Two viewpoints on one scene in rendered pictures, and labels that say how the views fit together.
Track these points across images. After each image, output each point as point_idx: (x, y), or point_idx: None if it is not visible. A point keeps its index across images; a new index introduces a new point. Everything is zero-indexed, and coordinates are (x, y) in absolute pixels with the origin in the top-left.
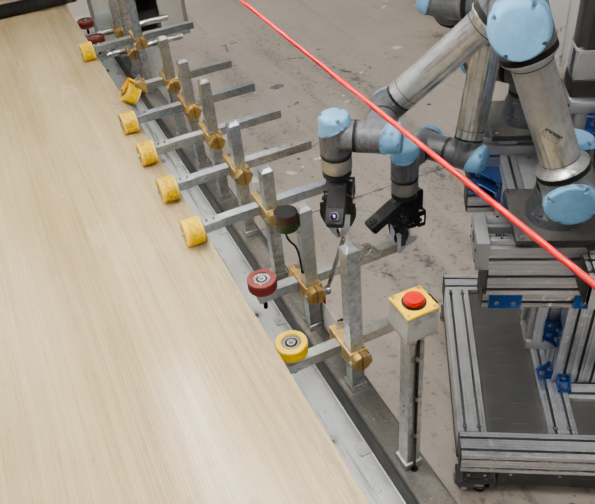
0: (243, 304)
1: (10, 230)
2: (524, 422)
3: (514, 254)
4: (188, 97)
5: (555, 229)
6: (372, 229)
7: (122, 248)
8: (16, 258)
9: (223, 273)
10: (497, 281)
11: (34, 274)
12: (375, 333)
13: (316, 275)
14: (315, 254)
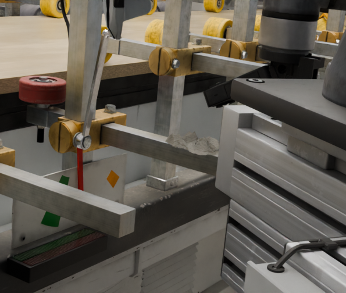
0: None
1: (44, 25)
2: None
3: (268, 165)
4: (331, 19)
5: (332, 95)
6: (203, 92)
7: (50, 46)
8: (2, 27)
9: (40, 71)
10: (238, 244)
11: None
12: (5, 181)
13: (79, 103)
14: (84, 57)
